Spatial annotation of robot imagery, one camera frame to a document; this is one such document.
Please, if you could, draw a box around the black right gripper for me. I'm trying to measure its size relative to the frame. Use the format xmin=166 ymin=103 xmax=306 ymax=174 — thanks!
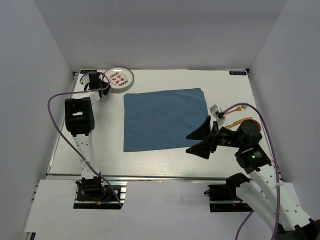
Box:
xmin=185 ymin=115 xmax=245 ymax=159

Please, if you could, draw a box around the white plate with red characters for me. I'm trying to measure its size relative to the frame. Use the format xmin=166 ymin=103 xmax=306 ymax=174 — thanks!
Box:
xmin=104 ymin=66 xmax=135 ymax=93

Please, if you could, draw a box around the blue cloth placemat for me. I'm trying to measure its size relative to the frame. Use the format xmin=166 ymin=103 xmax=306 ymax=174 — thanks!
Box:
xmin=123 ymin=88 xmax=208 ymax=152

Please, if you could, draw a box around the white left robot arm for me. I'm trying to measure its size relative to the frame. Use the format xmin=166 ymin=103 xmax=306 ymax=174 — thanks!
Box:
xmin=64 ymin=71 xmax=110 ymax=180

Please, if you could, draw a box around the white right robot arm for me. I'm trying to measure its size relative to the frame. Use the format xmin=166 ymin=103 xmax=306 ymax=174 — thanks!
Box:
xmin=186 ymin=116 xmax=320 ymax=240

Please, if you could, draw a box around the blue label sticker left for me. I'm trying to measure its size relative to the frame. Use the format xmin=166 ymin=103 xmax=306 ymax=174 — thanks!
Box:
xmin=79 ymin=69 xmax=97 ymax=75

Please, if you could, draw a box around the blue label sticker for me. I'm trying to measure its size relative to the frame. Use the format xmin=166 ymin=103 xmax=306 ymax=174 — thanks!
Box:
xmin=79 ymin=69 xmax=97 ymax=75
xmin=229 ymin=71 xmax=247 ymax=76

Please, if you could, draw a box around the blue label sticker right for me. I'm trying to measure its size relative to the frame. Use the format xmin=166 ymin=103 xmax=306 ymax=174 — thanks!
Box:
xmin=229 ymin=71 xmax=247 ymax=76

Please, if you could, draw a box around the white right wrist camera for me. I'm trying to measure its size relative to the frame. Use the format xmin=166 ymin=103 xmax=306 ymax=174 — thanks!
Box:
xmin=209 ymin=104 xmax=227 ymax=128

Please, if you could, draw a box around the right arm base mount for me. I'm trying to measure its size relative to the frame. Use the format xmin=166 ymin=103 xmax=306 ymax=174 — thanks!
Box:
xmin=203 ymin=184 xmax=252 ymax=213

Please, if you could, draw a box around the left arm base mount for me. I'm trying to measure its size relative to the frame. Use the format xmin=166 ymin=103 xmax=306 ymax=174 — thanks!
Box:
xmin=73 ymin=177 xmax=126 ymax=210

